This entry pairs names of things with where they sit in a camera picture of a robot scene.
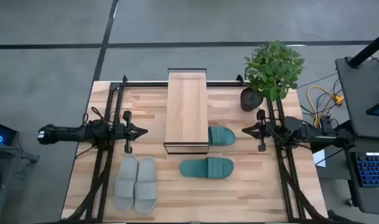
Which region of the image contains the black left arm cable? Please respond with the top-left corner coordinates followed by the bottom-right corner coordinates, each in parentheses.
top-left (82, 106), bottom-right (106, 125)

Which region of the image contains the backlit keyboard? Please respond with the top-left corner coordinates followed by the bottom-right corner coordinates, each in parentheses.
top-left (350, 151), bottom-right (379, 188)

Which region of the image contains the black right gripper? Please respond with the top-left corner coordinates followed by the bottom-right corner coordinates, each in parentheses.
top-left (241, 109), bottom-right (283, 153)

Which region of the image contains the yellow cable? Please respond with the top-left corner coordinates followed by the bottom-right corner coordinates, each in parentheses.
top-left (306, 86), bottom-right (345, 127)

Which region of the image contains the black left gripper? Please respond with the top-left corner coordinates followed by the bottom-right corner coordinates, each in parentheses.
top-left (114, 110), bottom-right (149, 154)

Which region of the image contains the white paper sheet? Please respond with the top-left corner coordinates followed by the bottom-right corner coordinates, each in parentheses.
top-left (312, 149), bottom-right (327, 168)

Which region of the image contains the black pole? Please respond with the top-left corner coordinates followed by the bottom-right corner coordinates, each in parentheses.
top-left (347, 29), bottom-right (379, 68)

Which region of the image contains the grey desk with tablet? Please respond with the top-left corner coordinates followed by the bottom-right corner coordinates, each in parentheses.
top-left (334, 57), bottom-right (379, 139)

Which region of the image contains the green leafy plant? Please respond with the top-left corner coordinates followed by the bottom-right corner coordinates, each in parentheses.
top-left (243, 40), bottom-right (305, 102)

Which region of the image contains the black plant pot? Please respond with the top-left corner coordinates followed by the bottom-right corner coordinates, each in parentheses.
top-left (240, 88), bottom-right (264, 112)

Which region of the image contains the wooden shelf with black frame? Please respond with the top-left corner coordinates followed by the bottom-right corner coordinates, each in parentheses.
top-left (162, 67), bottom-right (210, 156)

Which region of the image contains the teal rubber slide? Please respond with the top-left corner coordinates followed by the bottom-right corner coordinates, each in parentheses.
top-left (179, 156), bottom-right (235, 180)
top-left (207, 126), bottom-right (236, 147)

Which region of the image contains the black aluminium table frame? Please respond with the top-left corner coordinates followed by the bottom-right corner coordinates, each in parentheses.
top-left (36, 74), bottom-right (361, 224)

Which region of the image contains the grey rubber slide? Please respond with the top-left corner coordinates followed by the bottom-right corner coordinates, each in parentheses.
top-left (114, 154), bottom-right (139, 212)
top-left (134, 156), bottom-right (158, 215)

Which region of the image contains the grey desk with keyboard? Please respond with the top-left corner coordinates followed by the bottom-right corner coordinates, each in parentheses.
top-left (341, 135), bottom-right (379, 216)

